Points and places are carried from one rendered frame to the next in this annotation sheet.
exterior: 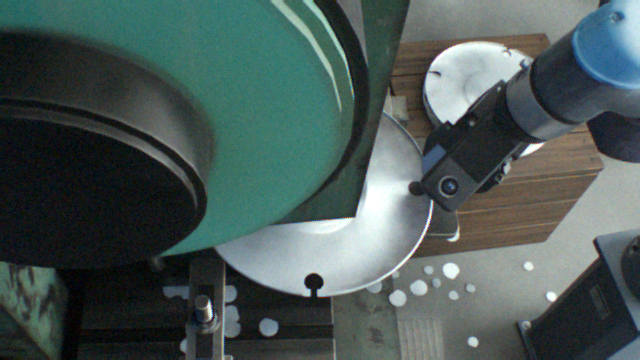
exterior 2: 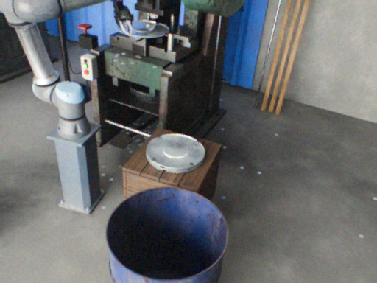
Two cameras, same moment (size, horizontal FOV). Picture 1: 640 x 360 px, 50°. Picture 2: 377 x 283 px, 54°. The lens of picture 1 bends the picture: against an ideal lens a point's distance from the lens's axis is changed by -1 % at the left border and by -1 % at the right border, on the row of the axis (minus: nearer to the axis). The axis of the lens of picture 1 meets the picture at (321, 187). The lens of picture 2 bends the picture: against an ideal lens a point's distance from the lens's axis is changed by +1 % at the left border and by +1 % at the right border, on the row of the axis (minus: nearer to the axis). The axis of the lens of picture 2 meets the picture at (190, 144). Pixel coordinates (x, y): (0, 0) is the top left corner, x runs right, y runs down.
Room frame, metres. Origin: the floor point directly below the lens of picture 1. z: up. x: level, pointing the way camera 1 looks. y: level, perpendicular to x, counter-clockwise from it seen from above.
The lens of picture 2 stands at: (1.85, -1.52, 1.43)
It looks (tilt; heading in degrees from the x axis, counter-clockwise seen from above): 34 degrees down; 124
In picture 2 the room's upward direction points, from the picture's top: 5 degrees clockwise
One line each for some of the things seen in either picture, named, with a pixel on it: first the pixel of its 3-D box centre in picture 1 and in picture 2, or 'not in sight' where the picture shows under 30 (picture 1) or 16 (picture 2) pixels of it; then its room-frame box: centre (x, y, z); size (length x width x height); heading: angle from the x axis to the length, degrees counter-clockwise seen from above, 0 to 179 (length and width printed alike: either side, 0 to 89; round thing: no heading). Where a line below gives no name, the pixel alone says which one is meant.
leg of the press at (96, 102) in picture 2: not in sight; (131, 60); (0.12, 0.23, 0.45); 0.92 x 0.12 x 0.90; 100
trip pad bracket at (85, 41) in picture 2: not in sight; (89, 50); (0.15, -0.15, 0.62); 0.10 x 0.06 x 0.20; 10
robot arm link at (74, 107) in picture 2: not in sight; (69, 99); (0.56, -0.61, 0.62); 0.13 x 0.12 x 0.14; 1
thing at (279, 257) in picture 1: (313, 184); (143, 29); (0.43, 0.01, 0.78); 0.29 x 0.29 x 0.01
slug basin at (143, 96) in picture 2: not in sight; (153, 89); (0.41, 0.14, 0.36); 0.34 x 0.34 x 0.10
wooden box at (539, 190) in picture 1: (467, 148); (173, 181); (0.97, -0.33, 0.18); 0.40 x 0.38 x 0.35; 107
